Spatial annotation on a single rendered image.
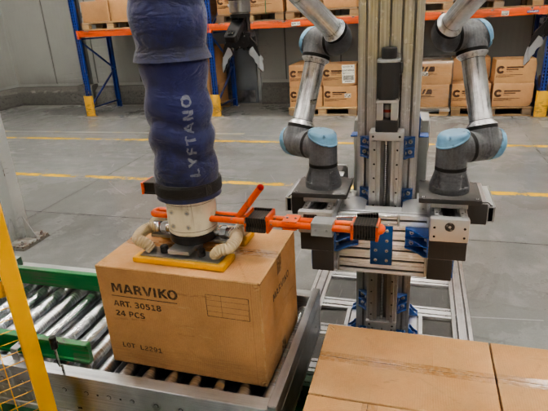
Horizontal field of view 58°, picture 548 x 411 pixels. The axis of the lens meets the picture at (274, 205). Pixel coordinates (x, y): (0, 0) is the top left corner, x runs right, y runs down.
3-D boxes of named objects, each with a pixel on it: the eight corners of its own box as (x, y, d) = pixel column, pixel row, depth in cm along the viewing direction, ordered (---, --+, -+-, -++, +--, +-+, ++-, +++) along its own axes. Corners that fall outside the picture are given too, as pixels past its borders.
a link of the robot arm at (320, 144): (324, 167, 193) (324, 134, 189) (299, 162, 203) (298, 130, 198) (343, 161, 201) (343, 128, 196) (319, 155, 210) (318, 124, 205)
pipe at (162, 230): (134, 249, 168) (131, 235, 166) (170, 221, 190) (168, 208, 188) (225, 259, 158) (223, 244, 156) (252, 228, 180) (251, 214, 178)
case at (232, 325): (114, 360, 182) (94, 264, 167) (166, 302, 217) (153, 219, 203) (267, 387, 164) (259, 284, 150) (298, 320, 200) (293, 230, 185)
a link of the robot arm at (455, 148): (428, 162, 192) (430, 129, 187) (458, 158, 195) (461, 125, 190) (445, 171, 181) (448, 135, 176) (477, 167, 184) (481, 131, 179)
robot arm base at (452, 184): (428, 182, 200) (430, 159, 197) (467, 183, 196) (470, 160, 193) (428, 195, 187) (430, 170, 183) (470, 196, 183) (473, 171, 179)
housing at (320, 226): (310, 236, 156) (310, 223, 154) (315, 227, 161) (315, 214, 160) (332, 238, 153) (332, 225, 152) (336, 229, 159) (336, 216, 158)
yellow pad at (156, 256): (132, 262, 168) (130, 249, 166) (148, 249, 177) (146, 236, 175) (223, 272, 157) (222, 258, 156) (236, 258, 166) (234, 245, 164)
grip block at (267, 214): (243, 232, 161) (241, 216, 159) (254, 221, 170) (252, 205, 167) (267, 235, 158) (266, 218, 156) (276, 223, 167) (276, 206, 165)
